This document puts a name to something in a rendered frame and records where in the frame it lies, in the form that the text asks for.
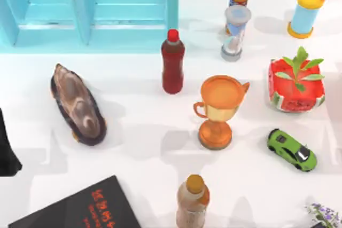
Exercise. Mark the red bottle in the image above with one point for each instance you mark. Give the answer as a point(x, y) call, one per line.
point(172, 65)

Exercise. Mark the orange trophy cup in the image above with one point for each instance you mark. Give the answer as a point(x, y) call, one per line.
point(219, 105)

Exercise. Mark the clear grey small bottle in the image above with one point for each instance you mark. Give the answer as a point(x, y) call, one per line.
point(231, 49)

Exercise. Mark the light blue rack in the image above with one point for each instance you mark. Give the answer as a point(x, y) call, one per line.
point(128, 11)

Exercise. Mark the clear cup with blue label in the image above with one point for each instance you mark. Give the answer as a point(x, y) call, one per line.
point(236, 19)

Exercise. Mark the brown bottle with orange cap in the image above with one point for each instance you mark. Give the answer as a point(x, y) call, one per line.
point(193, 204)

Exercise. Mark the red watermelon plant pot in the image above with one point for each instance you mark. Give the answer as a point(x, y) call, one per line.
point(295, 89)

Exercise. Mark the green toy car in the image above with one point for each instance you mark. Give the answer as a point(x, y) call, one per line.
point(291, 149)

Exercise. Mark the black book with red lettering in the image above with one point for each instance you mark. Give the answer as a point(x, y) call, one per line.
point(85, 206)

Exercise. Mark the light blue can yellow lid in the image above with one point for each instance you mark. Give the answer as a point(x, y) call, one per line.
point(306, 11)

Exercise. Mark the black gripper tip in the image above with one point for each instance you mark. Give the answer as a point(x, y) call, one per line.
point(6, 153)

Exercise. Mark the purple flower plant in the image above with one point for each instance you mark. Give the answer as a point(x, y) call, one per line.
point(323, 213)

